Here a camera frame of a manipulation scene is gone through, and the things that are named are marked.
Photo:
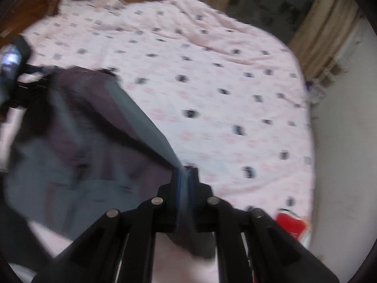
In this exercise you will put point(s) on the beige right curtain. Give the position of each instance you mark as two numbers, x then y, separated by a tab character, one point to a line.
322	33

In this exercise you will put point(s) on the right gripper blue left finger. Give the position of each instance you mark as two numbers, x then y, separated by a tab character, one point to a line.
119	246

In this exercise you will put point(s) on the red basketball jersey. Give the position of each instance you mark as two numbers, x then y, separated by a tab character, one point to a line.
295	225

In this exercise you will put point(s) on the pink cat print duvet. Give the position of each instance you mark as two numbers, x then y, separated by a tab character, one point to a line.
229	98

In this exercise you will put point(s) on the purple grey hooded jacket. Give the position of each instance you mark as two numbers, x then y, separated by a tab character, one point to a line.
84	147

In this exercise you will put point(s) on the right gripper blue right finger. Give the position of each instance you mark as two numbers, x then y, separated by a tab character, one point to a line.
251	246

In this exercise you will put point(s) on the white shelf rack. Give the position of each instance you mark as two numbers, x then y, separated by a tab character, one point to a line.
317	88

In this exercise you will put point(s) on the dark window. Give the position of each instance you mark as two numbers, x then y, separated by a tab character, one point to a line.
281	18

